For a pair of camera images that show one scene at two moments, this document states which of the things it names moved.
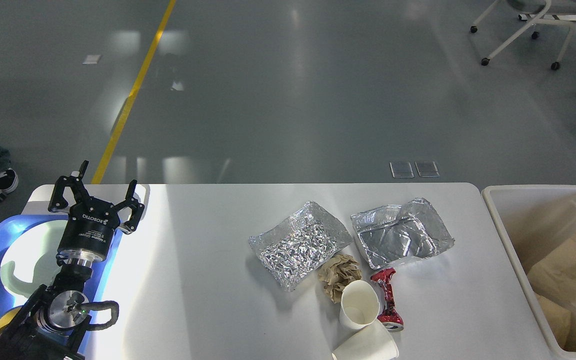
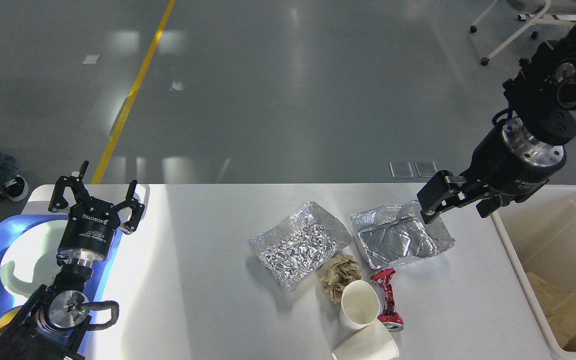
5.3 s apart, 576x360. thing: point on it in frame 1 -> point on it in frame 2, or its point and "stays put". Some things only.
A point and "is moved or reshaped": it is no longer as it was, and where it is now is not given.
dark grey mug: [3, 321] stays put
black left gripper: [91, 221] stays put
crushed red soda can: [389, 317] stays put
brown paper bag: [566, 295] is moved or reshaped
